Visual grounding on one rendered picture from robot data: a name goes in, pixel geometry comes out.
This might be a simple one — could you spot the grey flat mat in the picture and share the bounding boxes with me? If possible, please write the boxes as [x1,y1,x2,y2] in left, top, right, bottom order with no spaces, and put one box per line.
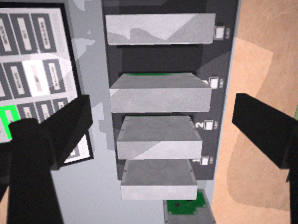
[0,0,242,224]

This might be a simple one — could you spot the black-framed status screen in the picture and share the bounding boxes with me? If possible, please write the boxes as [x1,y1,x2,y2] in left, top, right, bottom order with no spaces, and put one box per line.
[0,2,94,167]

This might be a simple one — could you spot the white hard drive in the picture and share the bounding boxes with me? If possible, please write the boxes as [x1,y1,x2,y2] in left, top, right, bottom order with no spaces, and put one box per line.
[105,13,216,45]
[121,159,198,200]
[163,189,217,224]
[117,116,202,159]
[109,73,212,113]

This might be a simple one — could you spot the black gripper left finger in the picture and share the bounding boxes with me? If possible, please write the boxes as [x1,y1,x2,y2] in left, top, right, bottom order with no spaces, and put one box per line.
[0,95,93,224]

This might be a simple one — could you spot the black drive dock housing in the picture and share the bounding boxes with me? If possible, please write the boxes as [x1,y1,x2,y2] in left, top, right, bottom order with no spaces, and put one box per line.
[101,0,239,180]

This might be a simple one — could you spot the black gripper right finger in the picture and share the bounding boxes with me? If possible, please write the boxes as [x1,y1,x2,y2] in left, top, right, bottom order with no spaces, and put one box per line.
[231,93,298,224]

